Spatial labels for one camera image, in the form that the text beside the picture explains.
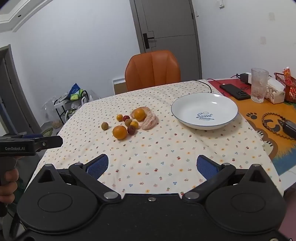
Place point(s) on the grey door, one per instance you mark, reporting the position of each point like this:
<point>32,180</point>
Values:
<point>171,34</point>

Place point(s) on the green packet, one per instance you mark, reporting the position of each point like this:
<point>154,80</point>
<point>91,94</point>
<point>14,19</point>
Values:
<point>75,96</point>

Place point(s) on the brown kiwi fruit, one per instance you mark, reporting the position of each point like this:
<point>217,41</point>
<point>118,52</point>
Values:
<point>128,122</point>

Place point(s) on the red plum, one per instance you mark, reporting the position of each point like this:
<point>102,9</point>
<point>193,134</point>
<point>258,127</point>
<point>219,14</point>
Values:
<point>126,118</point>
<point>131,130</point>

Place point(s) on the black metal rack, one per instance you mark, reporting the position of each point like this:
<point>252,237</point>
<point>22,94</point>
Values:
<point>60,111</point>

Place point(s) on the large orange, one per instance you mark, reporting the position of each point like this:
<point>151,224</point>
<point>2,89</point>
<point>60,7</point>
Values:
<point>139,114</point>
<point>119,132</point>

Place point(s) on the white-framed brown board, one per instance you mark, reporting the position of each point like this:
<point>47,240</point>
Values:
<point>119,87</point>

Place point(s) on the black power adapter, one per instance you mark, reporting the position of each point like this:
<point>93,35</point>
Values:
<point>243,77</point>

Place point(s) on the red table mat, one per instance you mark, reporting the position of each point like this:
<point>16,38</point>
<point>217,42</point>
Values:
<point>214,83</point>

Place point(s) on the white light switch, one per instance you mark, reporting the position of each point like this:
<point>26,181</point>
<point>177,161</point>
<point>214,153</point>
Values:
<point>221,4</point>

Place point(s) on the person's left hand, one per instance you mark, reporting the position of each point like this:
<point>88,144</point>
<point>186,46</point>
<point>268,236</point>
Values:
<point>9,194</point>

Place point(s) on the white plate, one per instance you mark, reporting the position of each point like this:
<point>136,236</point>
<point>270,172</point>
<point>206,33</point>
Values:
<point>203,104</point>

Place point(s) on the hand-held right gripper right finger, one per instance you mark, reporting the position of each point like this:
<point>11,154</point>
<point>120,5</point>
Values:
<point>207,168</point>

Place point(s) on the blue bag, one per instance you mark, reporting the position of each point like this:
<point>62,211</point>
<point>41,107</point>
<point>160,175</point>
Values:
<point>74,89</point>

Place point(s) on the kiwi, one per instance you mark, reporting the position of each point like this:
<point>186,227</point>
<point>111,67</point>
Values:
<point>104,126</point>

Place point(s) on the red plastic basket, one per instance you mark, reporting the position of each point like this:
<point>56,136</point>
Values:
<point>289,93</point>

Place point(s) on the red snack packet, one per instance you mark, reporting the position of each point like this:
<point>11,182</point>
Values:
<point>289,75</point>

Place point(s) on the white charger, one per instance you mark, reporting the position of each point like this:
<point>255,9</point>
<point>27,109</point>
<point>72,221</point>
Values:
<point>249,78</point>

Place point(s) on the dark doorway frame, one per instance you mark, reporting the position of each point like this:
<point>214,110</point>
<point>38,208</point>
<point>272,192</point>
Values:
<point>13,76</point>

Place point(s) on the small orange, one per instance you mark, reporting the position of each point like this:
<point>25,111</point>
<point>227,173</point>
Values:
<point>119,117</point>
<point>134,125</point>

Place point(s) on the orange cartoon mat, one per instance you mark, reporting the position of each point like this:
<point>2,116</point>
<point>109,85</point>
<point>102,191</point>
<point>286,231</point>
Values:
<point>259,120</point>

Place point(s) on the orange leather chair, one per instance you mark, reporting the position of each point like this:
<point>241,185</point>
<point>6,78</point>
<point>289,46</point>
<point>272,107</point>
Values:
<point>152,71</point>

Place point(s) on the yellow slipper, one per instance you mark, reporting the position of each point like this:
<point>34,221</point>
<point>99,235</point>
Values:
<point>48,132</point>

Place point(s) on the black phone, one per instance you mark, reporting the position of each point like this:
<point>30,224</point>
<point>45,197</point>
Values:
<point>234,91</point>

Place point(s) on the black device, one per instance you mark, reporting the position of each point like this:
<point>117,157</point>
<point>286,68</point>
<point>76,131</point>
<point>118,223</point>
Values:
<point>290,128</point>

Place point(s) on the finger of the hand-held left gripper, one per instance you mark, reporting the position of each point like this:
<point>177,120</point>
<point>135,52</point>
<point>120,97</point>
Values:
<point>32,136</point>
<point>50,141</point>

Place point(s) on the floral print tablecloth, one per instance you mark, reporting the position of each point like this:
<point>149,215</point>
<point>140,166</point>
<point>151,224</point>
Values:
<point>161,150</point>

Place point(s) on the tall clear glass cup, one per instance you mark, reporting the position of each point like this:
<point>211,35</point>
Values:
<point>259,85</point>

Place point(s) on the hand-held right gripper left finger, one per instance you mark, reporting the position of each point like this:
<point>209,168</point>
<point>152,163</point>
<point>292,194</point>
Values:
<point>98,166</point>

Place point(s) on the clear plastic bag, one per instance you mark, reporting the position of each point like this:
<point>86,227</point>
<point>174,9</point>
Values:
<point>49,111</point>

